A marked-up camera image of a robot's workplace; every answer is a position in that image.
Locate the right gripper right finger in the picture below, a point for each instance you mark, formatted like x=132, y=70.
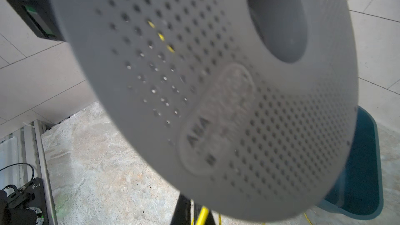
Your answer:
x=202, y=215

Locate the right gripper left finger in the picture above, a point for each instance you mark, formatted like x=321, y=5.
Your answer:
x=182, y=212

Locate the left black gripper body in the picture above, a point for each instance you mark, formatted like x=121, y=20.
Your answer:
x=39, y=17

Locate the dark grey cable spool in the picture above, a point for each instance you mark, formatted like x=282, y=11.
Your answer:
x=248, y=107

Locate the teal oval tray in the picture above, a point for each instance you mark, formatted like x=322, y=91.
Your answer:
x=358, y=192

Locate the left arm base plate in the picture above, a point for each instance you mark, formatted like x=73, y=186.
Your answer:
x=25, y=206

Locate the aluminium mounting rail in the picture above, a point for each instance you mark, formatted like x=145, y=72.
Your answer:
x=23, y=159

